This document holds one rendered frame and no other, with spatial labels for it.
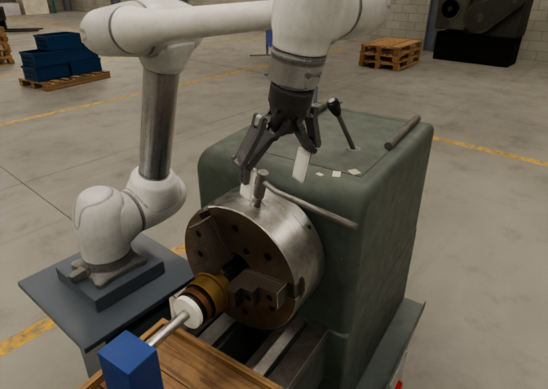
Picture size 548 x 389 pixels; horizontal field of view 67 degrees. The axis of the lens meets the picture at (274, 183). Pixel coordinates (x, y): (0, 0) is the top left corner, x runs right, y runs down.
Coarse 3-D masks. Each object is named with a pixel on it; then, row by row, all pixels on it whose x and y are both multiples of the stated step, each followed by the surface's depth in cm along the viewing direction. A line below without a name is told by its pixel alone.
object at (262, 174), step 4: (260, 172) 81; (264, 172) 81; (268, 172) 82; (260, 176) 81; (264, 176) 81; (256, 180) 82; (260, 180) 81; (264, 180) 81; (256, 184) 83; (260, 184) 82; (256, 188) 83; (260, 188) 82; (264, 188) 83; (256, 192) 83; (260, 192) 83; (264, 192) 84; (256, 196) 84; (260, 196) 83; (256, 200) 85; (260, 200) 85; (256, 204) 85; (260, 204) 85; (256, 208) 85
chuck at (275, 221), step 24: (192, 216) 92; (216, 216) 88; (240, 216) 84; (264, 216) 84; (288, 216) 87; (192, 240) 96; (240, 240) 86; (264, 240) 82; (288, 240) 83; (192, 264) 100; (240, 264) 98; (264, 264) 85; (288, 264) 81; (312, 264) 87; (312, 288) 91; (240, 312) 96; (264, 312) 91; (288, 312) 87
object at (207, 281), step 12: (204, 276) 83; (216, 276) 85; (192, 288) 81; (204, 288) 80; (216, 288) 81; (204, 300) 79; (216, 300) 80; (228, 300) 83; (204, 312) 78; (216, 312) 81
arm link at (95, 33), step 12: (96, 12) 91; (108, 12) 88; (84, 24) 93; (96, 24) 90; (108, 24) 87; (84, 36) 95; (96, 36) 91; (108, 36) 88; (96, 48) 94; (108, 48) 92
